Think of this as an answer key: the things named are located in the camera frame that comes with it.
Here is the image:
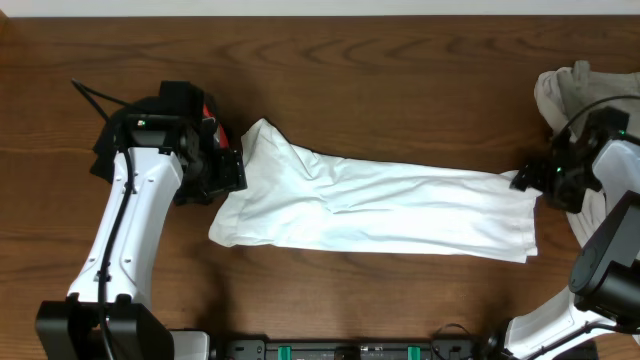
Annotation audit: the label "white t-shirt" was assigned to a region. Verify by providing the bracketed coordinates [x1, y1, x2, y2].
[208, 119, 539, 263]

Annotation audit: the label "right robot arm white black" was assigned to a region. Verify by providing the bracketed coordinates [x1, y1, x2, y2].
[492, 140, 639, 360]

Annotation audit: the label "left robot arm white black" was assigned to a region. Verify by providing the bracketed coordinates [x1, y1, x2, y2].
[35, 114, 246, 359]

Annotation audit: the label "grey beige garment pile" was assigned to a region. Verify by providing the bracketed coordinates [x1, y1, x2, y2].
[534, 60, 639, 245]

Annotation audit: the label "black folded garment red trim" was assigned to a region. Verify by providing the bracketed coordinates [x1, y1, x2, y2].
[91, 95, 228, 206]

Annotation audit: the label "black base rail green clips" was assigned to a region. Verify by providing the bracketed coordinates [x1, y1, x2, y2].
[169, 327, 599, 360]

